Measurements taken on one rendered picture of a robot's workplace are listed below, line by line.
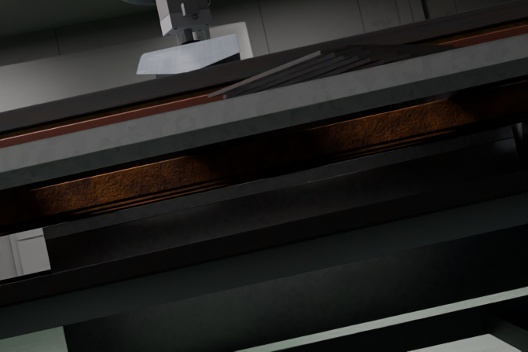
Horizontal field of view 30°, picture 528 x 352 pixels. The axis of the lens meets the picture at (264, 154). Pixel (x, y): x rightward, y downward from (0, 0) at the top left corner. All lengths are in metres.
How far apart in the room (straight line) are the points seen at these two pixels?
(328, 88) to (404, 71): 0.10
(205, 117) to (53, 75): 10.31
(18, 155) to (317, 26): 10.74
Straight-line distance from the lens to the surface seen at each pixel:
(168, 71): 1.64
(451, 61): 1.26
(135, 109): 1.60
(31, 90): 11.52
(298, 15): 11.91
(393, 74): 1.25
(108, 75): 11.51
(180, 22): 1.92
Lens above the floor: 0.60
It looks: 3 degrees up
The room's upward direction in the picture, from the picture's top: 12 degrees counter-clockwise
